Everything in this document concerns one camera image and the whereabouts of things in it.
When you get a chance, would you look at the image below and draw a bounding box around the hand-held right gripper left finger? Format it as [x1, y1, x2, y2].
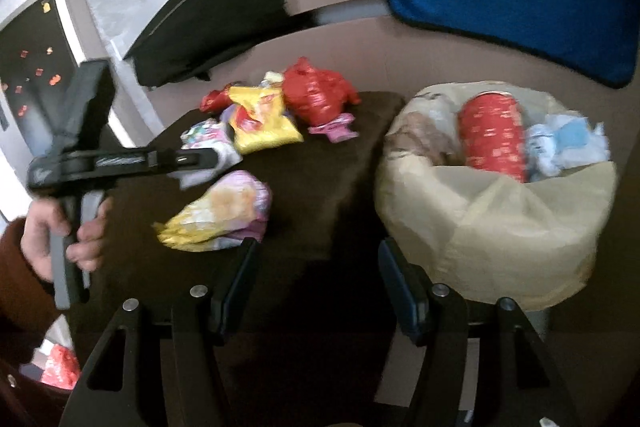
[59, 238, 261, 427]

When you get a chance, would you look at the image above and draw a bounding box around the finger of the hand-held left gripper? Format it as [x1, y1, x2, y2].
[145, 144, 236, 175]

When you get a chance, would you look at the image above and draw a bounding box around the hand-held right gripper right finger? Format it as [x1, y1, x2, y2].
[377, 237, 586, 427]

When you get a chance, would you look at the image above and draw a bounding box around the white and pink wrapper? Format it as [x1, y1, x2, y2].
[180, 117, 244, 174]

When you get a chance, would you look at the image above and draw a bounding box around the bin with beige liner bag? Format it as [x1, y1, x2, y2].
[374, 81, 622, 333]

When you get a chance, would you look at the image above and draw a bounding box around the person's left forearm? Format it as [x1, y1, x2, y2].
[0, 217, 71, 335]

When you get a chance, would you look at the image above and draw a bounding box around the person's left hand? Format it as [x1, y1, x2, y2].
[20, 198, 114, 280]

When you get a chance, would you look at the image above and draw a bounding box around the group of red fridge magnets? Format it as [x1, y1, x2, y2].
[0, 48, 64, 116]

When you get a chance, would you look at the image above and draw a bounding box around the small red wrapper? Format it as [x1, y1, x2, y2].
[200, 89, 236, 114]

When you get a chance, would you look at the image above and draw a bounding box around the pink and yellow packet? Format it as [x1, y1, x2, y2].
[152, 169, 273, 253]

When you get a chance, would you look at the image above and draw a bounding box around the black refrigerator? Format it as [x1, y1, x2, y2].
[0, 0, 90, 228]

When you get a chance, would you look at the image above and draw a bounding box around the yellow snack packet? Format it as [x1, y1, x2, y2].
[227, 84, 305, 155]

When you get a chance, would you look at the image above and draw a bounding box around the black cabinet front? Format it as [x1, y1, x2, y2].
[122, 0, 292, 88]

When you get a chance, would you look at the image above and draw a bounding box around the red crumpled bag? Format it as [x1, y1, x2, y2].
[282, 57, 362, 128]

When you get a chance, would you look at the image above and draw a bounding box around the small pink wrapper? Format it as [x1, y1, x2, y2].
[307, 114, 360, 142]

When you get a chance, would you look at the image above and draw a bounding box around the red printed cylinder can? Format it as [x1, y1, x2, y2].
[459, 91, 531, 184]

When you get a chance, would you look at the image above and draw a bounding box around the red and white plastic bag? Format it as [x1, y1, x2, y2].
[29, 316, 82, 391]

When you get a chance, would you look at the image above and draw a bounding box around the blue and white wrapper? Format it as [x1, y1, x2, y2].
[525, 113, 612, 180]

